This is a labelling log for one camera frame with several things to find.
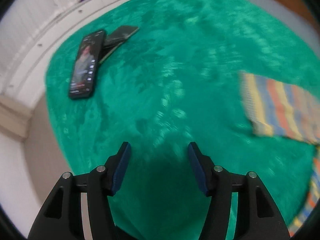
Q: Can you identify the striped knit sweater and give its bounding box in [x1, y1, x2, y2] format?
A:
[240, 72, 319, 237]

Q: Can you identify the green satin bedspread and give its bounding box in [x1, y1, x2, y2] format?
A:
[46, 0, 319, 239]

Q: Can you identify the white low drawer cabinet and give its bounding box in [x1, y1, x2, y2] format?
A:
[1, 0, 128, 140]

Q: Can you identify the black smartphone dark screen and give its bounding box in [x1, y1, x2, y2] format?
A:
[99, 25, 139, 64]

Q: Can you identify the black smartphone lit screen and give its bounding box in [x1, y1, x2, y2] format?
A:
[68, 29, 106, 100]

